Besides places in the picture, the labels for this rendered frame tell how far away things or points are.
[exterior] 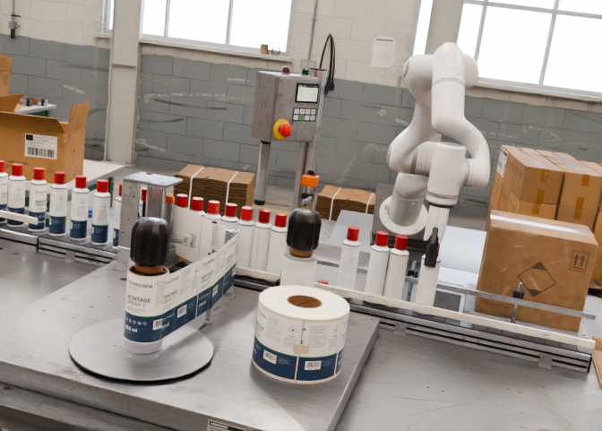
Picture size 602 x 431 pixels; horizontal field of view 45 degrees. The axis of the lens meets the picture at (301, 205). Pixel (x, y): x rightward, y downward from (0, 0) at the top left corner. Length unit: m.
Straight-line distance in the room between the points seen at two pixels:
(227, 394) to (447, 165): 0.84
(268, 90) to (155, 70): 5.82
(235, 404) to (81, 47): 6.90
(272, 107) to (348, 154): 5.48
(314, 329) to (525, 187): 3.89
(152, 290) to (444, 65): 1.04
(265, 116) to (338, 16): 5.41
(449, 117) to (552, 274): 0.56
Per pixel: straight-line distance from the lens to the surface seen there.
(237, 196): 6.09
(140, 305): 1.55
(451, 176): 1.92
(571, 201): 5.38
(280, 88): 2.02
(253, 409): 1.44
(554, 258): 2.20
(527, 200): 5.30
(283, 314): 1.51
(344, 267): 2.03
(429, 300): 2.03
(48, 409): 1.53
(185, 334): 1.70
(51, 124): 3.44
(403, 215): 2.76
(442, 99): 2.02
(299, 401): 1.49
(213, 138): 7.71
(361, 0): 7.41
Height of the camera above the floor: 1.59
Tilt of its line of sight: 13 degrees down
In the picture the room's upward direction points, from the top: 7 degrees clockwise
